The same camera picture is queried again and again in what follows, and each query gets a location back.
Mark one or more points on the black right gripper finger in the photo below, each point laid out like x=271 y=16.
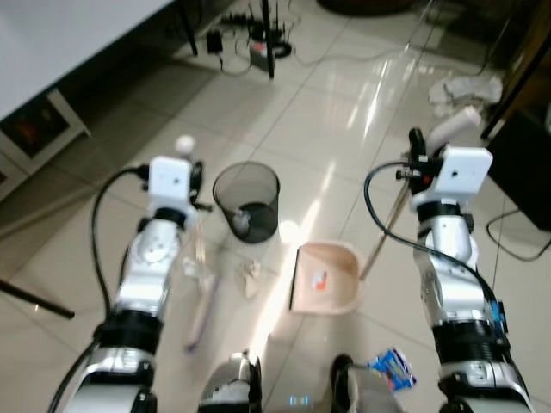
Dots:
x=417 y=142

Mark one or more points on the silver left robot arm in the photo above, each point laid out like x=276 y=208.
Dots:
x=146 y=267

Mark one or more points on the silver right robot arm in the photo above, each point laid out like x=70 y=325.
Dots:
x=452 y=249

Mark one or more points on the black mesh waste bin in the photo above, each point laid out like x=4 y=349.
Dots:
x=245 y=202

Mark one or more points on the white crumpled rag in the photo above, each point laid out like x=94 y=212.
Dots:
x=465 y=90

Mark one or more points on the black box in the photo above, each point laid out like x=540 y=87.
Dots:
x=521 y=172

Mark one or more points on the crumpled white paper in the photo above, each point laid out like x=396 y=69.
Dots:
x=250 y=280

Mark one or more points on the black power adapter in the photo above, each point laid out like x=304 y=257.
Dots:
x=214 y=41

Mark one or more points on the red and black device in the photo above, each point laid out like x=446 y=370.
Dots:
x=258 y=53

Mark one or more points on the brown wooden furniture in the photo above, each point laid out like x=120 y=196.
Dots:
x=529 y=52

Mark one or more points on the dark round base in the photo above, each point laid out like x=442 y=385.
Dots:
x=366 y=5

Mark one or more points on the black table leg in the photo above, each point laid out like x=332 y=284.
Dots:
x=188 y=26
x=268 y=39

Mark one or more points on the white low cabinet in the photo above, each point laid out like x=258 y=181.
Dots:
x=43 y=129

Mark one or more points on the black power strip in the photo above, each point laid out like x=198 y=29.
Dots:
x=234 y=19

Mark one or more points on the white table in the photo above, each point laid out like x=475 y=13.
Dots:
x=69 y=34

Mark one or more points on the colourful snack wrapper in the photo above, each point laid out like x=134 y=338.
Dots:
x=393 y=368

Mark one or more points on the black stand leg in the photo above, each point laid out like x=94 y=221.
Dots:
x=34 y=298

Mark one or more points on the robot left leg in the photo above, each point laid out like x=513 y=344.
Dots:
x=231 y=387

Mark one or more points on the robot leg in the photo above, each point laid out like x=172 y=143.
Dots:
x=231 y=387
x=366 y=391

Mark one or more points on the robot right leg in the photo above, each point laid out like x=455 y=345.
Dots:
x=366 y=391

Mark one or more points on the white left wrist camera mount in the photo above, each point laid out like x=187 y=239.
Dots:
x=170 y=182

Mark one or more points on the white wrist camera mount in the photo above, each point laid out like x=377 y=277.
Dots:
x=465 y=172
x=170 y=182

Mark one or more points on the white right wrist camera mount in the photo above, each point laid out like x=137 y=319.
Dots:
x=465 y=172

